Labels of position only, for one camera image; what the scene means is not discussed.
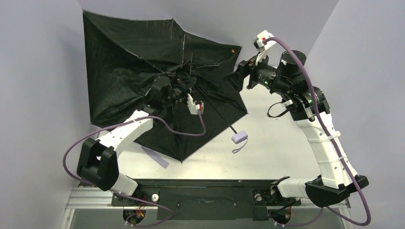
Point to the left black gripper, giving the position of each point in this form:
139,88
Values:
185,91

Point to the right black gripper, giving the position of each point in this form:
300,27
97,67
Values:
250,73

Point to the lavender folding umbrella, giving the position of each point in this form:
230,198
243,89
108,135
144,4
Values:
124,56

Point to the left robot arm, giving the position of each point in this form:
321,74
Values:
98,161

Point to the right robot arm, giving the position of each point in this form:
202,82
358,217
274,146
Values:
309,108

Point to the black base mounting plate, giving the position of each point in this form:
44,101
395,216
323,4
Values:
204,199

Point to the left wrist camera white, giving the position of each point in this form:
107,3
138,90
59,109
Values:
195,107

